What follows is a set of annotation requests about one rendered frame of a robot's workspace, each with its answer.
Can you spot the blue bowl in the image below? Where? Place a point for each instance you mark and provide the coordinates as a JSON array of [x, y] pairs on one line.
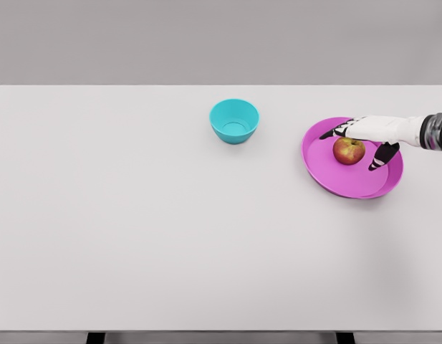
[[234, 122]]

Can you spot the pink plate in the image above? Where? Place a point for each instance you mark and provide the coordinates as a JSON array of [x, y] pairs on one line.
[[344, 177]]

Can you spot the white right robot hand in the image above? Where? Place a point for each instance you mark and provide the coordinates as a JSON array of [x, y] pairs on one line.
[[372, 129]]

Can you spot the red yellow apple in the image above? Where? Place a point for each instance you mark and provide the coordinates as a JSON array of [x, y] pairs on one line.
[[349, 151]]

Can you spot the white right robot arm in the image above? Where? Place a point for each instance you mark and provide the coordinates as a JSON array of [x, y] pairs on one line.
[[421, 130]]

